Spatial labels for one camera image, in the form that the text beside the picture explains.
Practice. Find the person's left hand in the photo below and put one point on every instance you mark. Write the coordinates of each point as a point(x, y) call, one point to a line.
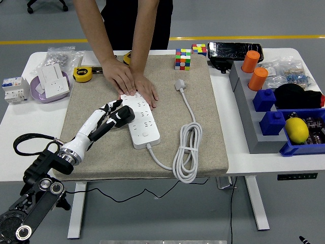
point(146, 87)

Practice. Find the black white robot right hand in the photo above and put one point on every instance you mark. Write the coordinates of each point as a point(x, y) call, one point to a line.
point(304, 240)

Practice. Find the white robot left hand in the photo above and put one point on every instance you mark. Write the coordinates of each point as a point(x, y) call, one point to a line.
point(86, 127)

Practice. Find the person's right hand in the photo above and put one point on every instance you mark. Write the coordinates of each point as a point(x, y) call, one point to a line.
point(119, 76)

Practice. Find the black plug adapter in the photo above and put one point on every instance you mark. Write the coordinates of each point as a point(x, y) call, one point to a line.
point(128, 114)

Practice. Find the white power strip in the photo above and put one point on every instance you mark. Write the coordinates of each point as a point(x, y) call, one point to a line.
point(143, 129)

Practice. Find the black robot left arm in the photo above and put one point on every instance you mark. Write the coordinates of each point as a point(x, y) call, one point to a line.
point(33, 203)

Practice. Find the person's left forearm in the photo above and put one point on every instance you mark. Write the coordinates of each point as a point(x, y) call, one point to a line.
point(146, 30)

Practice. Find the person's right forearm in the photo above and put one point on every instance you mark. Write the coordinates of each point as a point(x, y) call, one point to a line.
point(94, 25)

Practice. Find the small yellow tape measure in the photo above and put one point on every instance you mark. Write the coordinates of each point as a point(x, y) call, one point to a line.
point(127, 58)

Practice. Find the dark flat object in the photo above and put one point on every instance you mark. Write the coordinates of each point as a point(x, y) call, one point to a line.
point(97, 70)

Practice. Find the beige mat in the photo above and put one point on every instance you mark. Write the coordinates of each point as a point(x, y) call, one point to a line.
point(106, 157)

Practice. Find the large yellow tape measure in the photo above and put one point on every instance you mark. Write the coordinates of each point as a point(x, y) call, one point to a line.
point(82, 75)

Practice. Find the large Rubik's cube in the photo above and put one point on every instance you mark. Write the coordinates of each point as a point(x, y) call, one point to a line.
point(182, 59)

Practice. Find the person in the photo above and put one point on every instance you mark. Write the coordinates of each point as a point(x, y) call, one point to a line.
point(122, 25)

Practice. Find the white table leg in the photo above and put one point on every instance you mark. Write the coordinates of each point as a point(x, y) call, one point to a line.
point(256, 203)
point(76, 216)

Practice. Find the purple bowl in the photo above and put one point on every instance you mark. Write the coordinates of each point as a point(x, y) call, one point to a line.
point(35, 94)

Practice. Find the small white plastic piece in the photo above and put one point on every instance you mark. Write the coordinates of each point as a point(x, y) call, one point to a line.
point(39, 89)

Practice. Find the clear bag of screws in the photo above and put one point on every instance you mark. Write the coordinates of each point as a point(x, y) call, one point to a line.
point(59, 58)

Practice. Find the black table control panel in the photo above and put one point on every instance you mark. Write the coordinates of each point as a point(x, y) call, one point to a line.
point(297, 176)

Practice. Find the small Rubik's cube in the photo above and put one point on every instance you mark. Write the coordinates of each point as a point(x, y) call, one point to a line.
point(199, 49)

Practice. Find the black holder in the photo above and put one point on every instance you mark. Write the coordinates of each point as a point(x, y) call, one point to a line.
point(221, 65)

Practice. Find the white circuit breaker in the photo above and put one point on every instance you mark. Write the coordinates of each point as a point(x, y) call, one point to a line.
point(15, 91)

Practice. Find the small grey peg base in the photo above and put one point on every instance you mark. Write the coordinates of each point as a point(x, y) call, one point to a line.
point(234, 73)

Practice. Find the blue storage bin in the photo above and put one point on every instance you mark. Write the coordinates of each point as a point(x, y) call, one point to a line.
point(292, 150)

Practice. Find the black foil wrapped box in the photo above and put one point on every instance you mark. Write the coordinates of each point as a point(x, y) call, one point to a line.
point(233, 49)

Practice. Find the grey under-table box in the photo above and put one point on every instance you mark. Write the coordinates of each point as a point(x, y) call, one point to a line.
point(224, 183)

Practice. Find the orange cylinder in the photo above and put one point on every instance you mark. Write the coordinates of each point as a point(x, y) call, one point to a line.
point(250, 62)
point(257, 80)

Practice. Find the dark capacitors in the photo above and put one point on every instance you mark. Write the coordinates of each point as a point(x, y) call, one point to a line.
point(314, 132)

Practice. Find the yellow lemon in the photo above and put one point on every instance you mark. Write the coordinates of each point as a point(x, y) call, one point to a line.
point(296, 130)

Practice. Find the black office chair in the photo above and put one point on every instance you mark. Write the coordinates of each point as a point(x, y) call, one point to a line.
point(30, 9)

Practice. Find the long grey peg base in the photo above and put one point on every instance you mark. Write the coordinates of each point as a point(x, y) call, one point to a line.
point(251, 127)

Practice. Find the blue block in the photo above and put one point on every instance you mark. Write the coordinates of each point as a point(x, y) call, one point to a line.
point(264, 100)
point(271, 124)

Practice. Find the clear bag of small parts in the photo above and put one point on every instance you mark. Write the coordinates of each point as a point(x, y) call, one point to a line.
point(270, 76)

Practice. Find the small black dotted object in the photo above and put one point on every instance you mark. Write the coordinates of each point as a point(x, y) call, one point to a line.
point(292, 115)

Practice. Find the red object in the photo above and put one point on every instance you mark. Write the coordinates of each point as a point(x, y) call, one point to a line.
point(322, 101)

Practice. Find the black cloth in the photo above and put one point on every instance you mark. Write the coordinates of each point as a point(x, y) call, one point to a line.
point(294, 97)

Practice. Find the clear bag of resistors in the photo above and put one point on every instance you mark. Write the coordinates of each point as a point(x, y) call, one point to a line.
point(297, 73)

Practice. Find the white wall switch plate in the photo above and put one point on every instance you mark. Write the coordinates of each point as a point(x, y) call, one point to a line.
point(90, 59)

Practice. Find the white wall socket panel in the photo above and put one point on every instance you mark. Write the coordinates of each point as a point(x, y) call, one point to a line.
point(57, 87)

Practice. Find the white switch panel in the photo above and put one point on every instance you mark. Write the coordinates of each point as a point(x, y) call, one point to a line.
point(49, 72)

